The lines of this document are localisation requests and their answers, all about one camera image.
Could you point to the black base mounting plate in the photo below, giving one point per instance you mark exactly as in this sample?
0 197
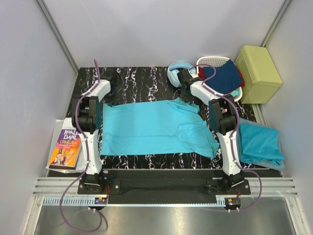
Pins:
165 187

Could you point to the light blue headphones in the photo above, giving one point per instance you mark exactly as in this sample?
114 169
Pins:
173 70

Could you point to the pile of teal t-shirts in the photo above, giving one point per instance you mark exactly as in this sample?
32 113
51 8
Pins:
260 145

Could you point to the teal folded t-shirt in basket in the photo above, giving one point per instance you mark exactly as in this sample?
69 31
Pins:
235 93

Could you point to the navy blue folded t-shirt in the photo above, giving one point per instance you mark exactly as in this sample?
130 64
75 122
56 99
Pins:
209 71

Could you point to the white plastic laundry basket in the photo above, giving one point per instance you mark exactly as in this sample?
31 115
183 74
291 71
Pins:
217 61

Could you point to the yellow-green storage box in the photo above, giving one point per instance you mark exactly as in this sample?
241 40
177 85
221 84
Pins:
261 77

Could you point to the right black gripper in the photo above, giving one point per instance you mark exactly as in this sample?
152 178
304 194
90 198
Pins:
186 99

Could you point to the white paper sheets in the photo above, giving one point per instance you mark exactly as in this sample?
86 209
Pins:
59 125

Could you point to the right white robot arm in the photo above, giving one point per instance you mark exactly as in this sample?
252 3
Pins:
224 121

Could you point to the turquoise t-shirt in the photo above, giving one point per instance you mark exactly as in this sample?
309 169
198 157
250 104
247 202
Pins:
158 127

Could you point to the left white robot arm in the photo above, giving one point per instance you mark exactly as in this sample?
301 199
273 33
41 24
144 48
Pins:
87 120

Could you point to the aluminium rail frame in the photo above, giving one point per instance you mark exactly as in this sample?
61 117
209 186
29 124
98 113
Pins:
64 190

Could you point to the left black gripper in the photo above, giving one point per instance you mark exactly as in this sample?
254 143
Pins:
111 90

